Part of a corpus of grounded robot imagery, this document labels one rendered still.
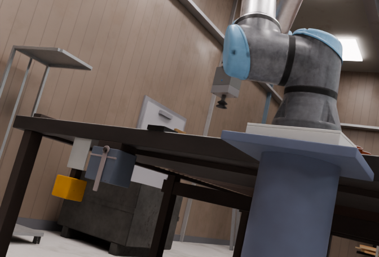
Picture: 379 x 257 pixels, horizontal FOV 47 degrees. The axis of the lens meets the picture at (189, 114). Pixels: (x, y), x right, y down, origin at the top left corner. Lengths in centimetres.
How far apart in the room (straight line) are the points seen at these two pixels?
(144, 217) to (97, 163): 340
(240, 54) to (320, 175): 30
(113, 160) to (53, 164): 410
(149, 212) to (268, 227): 416
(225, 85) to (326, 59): 68
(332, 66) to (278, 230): 37
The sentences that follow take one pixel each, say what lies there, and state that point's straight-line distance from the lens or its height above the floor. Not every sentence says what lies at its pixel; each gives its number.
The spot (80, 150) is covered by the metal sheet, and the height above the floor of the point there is 81.
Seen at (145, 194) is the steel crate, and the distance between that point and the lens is 488.
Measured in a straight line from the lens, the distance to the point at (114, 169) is 153.
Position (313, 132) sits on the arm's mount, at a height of 89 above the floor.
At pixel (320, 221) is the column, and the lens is 91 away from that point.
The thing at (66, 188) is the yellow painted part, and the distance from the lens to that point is 168.
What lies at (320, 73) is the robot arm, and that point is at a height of 103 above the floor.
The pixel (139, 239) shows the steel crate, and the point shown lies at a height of 21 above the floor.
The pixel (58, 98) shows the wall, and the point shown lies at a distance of 554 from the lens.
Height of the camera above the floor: 71
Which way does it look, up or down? 11 degrees up
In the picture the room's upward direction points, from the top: 13 degrees clockwise
